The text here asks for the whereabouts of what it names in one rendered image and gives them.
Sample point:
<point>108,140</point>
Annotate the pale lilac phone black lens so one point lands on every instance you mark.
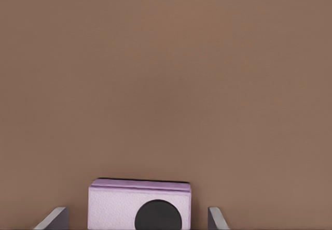
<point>114,206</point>

